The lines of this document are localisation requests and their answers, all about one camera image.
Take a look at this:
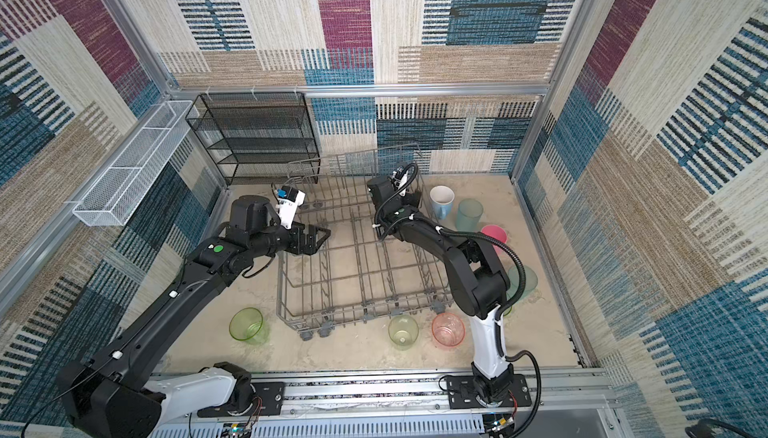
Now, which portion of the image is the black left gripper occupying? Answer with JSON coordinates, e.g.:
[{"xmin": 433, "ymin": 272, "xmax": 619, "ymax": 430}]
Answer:
[{"xmin": 250, "ymin": 219, "xmax": 330, "ymax": 261}]

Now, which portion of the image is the light blue mug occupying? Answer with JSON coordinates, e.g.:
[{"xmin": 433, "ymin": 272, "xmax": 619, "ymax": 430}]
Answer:
[{"xmin": 429, "ymin": 185, "xmax": 455, "ymax": 220}]

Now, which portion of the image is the green translucent cup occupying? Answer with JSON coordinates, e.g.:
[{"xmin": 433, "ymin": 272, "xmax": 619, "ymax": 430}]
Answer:
[{"xmin": 228, "ymin": 308, "xmax": 269, "ymax": 346}]

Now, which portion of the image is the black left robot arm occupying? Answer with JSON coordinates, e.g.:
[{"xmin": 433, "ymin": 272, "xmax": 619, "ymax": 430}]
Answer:
[{"xmin": 56, "ymin": 195, "xmax": 331, "ymax": 437}]

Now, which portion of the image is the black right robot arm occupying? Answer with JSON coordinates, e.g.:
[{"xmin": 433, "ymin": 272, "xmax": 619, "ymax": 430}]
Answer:
[{"xmin": 366, "ymin": 176, "xmax": 524, "ymax": 406}]

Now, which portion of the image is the teal translucent cup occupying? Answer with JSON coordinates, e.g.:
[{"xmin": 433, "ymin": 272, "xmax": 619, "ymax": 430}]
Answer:
[{"xmin": 455, "ymin": 198, "xmax": 484, "ymax": 232}]

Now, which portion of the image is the magenta pink cup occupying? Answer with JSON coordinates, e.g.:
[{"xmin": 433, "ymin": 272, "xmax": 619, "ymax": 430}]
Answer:
[{"xmin": 480, "ymin": 225, "xmax": 508, "ymax": 244}]

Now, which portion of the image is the black mesh shelf unit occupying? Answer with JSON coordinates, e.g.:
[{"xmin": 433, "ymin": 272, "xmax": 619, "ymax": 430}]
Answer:
[{"xmin": 185, "ymin": 92, "xmax": 320, "ymax": 186}]

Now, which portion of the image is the yellow-green translucent cup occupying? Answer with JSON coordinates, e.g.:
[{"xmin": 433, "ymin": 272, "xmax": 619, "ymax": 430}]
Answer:
[{"xmin": 387, "ymin": 315, "xmax": 419, "ymax": 350}]

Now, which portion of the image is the pink translucent cup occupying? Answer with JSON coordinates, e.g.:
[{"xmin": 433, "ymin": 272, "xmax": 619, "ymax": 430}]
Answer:
[{"xmin": 431, "ymin": 312, "xmax": 466, "ymax": 349}]

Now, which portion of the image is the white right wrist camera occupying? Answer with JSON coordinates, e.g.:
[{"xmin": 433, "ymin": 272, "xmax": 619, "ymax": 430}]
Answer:
[{"xmin": 391, "ymin": 163, "xmax": 415, "ymax": 190}]

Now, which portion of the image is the grey wire dish rack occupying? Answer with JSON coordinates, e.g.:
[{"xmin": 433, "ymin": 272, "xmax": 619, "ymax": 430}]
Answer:
[{"xmin": 276, "ymin": 143, "xmax": 453, "ymax": 340}]

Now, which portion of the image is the teal cup near right wall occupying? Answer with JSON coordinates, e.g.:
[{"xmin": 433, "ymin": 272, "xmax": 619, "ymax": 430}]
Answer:
[{"xmin": 507, "ymin": 265, "xmax": 538, "ymax": 301}]

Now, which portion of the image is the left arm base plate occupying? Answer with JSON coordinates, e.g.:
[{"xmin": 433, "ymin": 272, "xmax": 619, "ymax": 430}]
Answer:
[{"xmin": 195, "ymin": 382, "xmax": 286, "ymax": 418}]

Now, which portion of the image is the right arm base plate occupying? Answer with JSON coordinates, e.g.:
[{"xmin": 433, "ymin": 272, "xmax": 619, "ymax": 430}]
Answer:
[{"xmin": 438, "ymin": 374, "xmax": 533, "ymax": 409}]

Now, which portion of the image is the white wire wall basket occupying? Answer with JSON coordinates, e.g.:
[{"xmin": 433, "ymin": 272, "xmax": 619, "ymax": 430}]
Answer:
[{"xmin": 73, "ymin": 101, "xmax": 192, "ymax": 227}]

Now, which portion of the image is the aluminium front rail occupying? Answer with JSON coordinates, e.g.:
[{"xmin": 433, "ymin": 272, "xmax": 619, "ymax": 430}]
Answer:
[{"xmin": 153, "ymin": 365, "xmax": 632, "ymax": 437}]

